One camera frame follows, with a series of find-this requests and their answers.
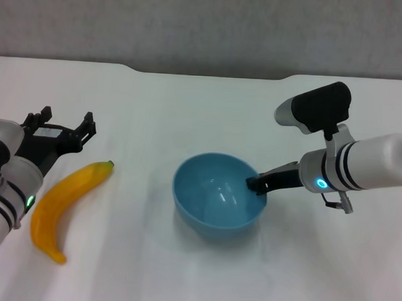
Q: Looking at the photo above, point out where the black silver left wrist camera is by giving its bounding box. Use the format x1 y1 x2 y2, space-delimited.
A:
0 117 25 175

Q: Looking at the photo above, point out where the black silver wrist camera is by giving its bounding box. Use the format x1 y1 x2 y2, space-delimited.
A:
273 79 353 143
0 117 25 175

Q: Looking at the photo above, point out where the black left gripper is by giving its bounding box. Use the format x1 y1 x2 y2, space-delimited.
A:
13 105 99 180

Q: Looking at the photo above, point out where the right arm cable with plug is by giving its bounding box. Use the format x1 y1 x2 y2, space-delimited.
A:
321 190 355 214

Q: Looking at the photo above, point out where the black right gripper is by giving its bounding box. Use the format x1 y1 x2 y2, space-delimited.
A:
245 158 304 198

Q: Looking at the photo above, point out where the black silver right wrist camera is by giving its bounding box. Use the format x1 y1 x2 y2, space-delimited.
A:
273 79 353 143

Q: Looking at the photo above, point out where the blue bowl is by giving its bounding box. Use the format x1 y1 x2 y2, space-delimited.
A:
169 150 270 244

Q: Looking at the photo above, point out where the yellow banana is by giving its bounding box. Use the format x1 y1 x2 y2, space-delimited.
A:
28 156 117 266

